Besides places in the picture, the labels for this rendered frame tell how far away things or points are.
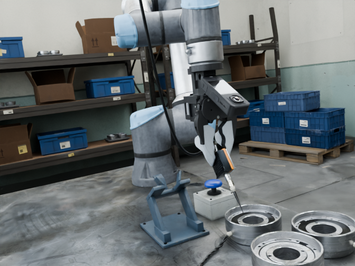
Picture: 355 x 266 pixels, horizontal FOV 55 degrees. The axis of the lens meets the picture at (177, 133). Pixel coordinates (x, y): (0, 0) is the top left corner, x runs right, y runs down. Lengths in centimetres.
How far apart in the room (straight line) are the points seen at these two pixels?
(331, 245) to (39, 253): 53
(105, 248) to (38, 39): 395
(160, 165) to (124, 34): 42
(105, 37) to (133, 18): 334
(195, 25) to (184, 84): 39
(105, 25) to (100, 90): 74
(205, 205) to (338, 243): 29
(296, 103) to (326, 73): 99
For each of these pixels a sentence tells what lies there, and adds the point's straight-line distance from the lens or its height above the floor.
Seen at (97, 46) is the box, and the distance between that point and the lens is 411.
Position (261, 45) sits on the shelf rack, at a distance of 519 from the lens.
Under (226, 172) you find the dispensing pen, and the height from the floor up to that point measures 91.
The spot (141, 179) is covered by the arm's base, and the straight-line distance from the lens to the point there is 105.
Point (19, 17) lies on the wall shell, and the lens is 455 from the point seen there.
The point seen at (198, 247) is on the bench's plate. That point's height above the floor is 80.
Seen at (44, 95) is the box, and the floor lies 110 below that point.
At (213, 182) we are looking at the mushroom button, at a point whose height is 87.
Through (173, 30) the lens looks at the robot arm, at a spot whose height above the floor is 122.
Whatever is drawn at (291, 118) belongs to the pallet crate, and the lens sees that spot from 447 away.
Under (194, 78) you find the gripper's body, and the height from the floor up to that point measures 110.
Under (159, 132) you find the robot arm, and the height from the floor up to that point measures 96.
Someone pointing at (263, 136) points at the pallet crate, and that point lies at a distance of 482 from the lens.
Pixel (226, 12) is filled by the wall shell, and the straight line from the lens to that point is 566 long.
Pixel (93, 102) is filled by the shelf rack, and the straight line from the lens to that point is 396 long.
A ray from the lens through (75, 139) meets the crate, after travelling 403.
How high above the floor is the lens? 110
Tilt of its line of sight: 9 degrees down
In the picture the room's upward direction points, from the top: 6 degrees counter-clockwise
